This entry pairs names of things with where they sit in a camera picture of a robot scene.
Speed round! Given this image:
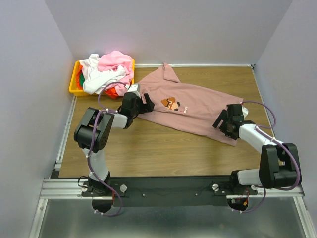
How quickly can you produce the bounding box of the dusty pink mario t-shirt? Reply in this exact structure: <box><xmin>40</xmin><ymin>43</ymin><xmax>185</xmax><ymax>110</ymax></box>
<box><xmin>138</xmin><ymin>63</ymin><xmax>242</xmax><ymax>146</ymax></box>

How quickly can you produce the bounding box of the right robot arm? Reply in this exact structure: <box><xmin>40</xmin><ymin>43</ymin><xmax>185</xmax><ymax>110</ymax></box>
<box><xmin>213</xmin><ymin>102</ymin><xmax>302</xmax><ymax>190</ymax></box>

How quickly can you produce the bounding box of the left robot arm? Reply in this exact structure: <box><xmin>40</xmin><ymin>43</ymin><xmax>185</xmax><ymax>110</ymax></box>
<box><xmin>74</xmin><ymin>92</ymin><xmax>154</xmax><ymax>195</ymax></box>

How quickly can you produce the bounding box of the orange red t-shirt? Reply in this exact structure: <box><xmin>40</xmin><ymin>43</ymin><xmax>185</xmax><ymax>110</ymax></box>
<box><xmin>104</xmin><ymin>87</ymin><xmax>119</xmax><ymax>99</ymax></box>

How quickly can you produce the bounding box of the white t-shirt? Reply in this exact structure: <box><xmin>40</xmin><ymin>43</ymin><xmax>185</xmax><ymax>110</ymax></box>
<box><xmin>79</xmin><ymin>54</ymin><xmax>130</xmax><ymax>94</ymax></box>

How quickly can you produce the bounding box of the light pink t-shirt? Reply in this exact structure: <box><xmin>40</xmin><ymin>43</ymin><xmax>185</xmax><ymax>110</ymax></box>
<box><xmin>94</xmin><ymin>51</ymin><xmax>134</xmax><ymax>96</ymax></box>

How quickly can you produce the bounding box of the green t-shirt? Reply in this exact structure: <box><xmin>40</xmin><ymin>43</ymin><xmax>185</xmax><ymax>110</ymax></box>
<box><xmin>76</xmin><ymin>70</ymin><xmax>85</xmax><ymax>90</ymax></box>

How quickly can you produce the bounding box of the yellow plastic bin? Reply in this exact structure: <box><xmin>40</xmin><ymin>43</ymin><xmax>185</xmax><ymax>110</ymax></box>
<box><xmin>68</xmin><ymin>58</ymin><xmax>136</xmax><ymax>97</ymax></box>

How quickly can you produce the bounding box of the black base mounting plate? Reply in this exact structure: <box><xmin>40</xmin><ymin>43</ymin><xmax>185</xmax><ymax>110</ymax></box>
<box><xmin>77</xmin><ymin>176</ymin><xmax>257</xmax><ymax>207</ymax></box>

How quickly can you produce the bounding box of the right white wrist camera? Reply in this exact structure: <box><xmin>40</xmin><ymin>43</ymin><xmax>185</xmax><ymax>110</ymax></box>
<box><xmin>241</xmin><ymin>103</ymin><xmax>249</xmax><ymax>120</ymax></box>

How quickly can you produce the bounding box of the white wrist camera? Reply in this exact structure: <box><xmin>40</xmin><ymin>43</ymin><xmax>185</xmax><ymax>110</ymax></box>
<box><xmin>241</xmin><ymin>103</ymin><xmax>249</xmax><ymax>120</ymax></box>
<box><xmin>127</xmin><ymin>83</ymin><xmax>140</xmax><ymax>94</ymax></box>

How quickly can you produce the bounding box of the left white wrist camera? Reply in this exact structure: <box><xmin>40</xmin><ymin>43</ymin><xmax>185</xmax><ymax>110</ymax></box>
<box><xmin>127</xmin><ymin>83</ymin><xmax>140</xmax><ymax>94</ymax></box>

